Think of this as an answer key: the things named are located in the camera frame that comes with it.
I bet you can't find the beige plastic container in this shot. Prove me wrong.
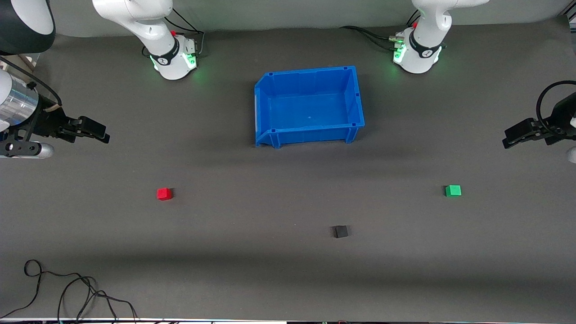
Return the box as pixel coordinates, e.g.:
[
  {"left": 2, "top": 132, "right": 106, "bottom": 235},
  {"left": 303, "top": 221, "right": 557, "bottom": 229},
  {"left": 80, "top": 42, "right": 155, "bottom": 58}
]
[{"left": 0, "top": 53, "right": 42, "bottom": 75}]

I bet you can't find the blue plastic bin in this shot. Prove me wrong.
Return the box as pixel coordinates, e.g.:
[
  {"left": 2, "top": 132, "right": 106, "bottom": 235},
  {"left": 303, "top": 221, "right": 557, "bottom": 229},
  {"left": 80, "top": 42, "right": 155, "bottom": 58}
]
[{"left": 254, "top": 66, "right": 365, "bottom": 149}]

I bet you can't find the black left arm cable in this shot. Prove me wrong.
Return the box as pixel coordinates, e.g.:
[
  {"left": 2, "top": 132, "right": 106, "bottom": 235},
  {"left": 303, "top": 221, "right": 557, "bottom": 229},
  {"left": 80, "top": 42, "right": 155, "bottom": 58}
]
[{"left": 535, "top": 80, "right": 576, "bottom": 135}]

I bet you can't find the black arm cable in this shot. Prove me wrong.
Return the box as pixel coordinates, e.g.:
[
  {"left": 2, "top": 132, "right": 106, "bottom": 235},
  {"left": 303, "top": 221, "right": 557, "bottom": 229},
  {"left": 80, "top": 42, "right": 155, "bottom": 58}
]
[
  {"left": 0, "top": 56, "right": 63, "bottom": 107},
  {"left": 535, "top": 80, "right": 576, "bottom": 135}
]

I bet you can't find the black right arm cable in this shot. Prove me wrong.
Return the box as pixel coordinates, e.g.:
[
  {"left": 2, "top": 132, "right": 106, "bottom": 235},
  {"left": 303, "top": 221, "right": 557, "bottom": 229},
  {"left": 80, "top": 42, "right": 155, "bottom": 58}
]
[{"left": 0, "top": 56, "right": 63, "bottom": 107}]

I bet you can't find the loose black cable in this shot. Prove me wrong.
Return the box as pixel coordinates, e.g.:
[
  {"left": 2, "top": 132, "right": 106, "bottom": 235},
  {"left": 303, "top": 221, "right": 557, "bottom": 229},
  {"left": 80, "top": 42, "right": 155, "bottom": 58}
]
[{"left": 0, "top": 259, "right": 138, "bottom": 324}]

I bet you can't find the black left base cable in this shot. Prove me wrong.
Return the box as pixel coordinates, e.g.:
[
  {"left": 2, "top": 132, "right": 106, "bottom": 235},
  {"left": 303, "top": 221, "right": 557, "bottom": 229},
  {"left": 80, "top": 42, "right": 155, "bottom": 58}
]
[{"left": 340, "top": 9, "right": 421, "bottom": 51}]

